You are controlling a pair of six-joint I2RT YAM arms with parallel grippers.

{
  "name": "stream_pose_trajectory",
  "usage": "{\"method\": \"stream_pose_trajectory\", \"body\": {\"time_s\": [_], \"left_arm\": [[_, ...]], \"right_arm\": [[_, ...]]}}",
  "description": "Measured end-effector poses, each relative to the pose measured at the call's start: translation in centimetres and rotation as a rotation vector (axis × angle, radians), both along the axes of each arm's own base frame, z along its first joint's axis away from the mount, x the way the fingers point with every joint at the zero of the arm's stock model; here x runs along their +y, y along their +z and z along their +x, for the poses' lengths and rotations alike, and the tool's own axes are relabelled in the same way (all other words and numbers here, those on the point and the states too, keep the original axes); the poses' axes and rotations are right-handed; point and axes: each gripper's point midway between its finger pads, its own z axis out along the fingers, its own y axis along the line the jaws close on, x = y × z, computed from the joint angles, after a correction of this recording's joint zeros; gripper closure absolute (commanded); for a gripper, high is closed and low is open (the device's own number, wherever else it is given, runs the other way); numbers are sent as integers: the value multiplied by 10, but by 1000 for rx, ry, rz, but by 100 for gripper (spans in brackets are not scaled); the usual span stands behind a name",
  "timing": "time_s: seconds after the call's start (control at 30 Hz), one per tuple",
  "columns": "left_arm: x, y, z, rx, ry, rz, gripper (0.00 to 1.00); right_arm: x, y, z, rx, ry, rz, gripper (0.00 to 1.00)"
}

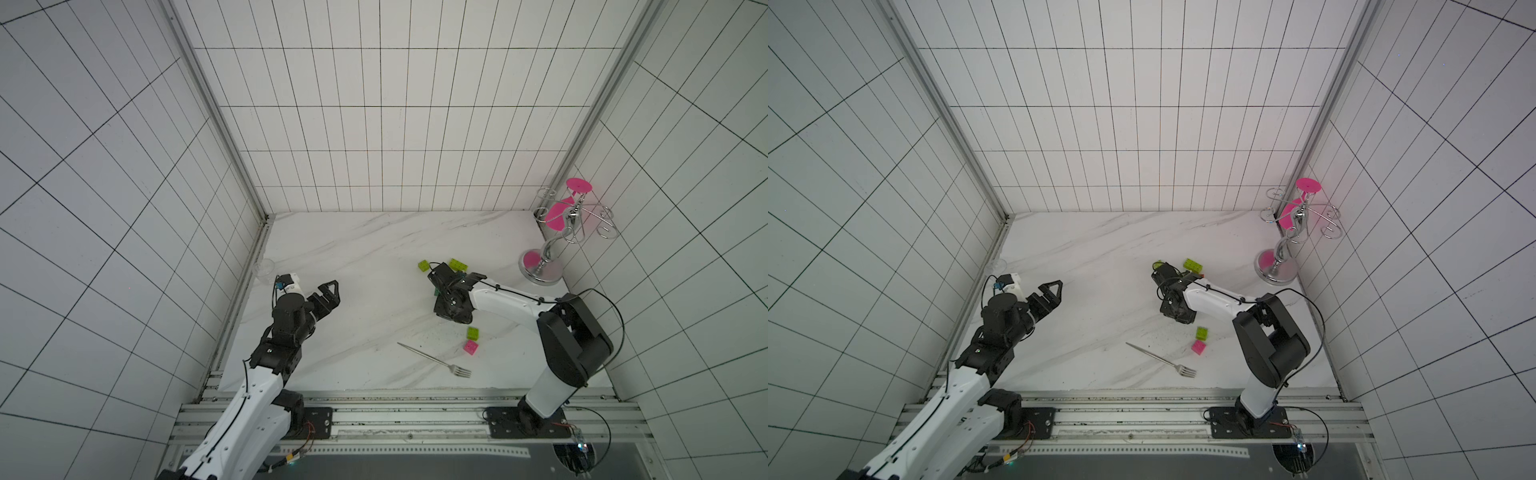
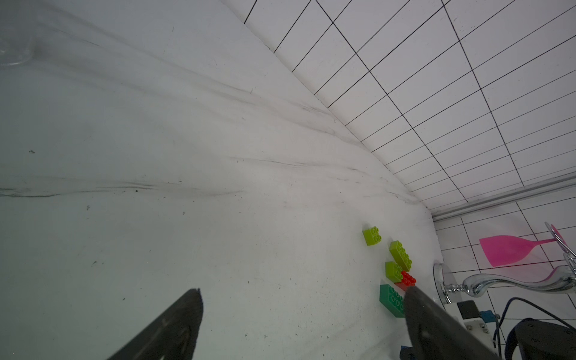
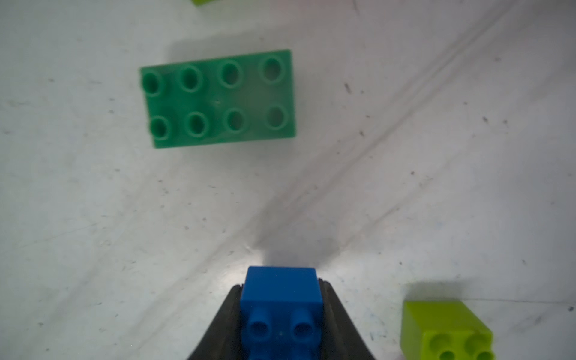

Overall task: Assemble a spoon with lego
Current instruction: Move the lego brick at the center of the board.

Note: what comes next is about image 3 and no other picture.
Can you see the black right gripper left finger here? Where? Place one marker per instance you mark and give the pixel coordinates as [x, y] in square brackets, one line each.
[222, 339]

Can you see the lime green 2x4 brick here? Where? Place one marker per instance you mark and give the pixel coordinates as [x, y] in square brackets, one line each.
[201, 2]

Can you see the dark green 2x4 brick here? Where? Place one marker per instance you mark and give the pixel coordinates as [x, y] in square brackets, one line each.
[240, 98]

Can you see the blue 2x2 brick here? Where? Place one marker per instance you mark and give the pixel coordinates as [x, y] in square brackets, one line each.
[281, 310]

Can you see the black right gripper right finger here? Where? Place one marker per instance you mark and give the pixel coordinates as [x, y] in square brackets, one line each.
[340, 337]

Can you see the lime green 2x2 brick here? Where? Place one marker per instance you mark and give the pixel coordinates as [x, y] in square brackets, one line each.
[441, 330]

